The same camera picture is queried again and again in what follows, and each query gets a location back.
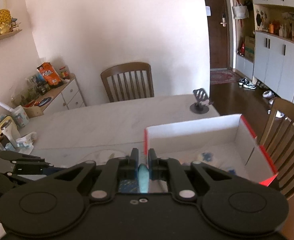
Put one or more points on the wooden chair at wall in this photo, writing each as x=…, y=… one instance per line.
x=128, y=81

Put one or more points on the white side cabinet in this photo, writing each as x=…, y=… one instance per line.
x=66, y=97

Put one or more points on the sneakers on floor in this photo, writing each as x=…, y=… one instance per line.
x=247, y=84

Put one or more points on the wooden chair near cabinet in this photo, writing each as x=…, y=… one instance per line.
x=278, y=142

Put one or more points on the teal object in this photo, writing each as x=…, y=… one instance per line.
x=143, y=178

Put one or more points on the red shoe box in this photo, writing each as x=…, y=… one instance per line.
x=227, y=142

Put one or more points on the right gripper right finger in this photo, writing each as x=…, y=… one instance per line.
x=173, y=173

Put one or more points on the white cabinet wall unit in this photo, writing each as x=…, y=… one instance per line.
x=264, y=45

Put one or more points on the orange snack bag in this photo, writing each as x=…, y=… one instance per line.
x=49, y=74

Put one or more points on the white tote bag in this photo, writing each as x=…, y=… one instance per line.
x=240, y=11

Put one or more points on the black phone stand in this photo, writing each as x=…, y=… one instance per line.
x=201, y=106

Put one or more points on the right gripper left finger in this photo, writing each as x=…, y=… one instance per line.
x=112, y=173

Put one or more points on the white thermos cup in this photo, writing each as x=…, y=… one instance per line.
x=10, y=130

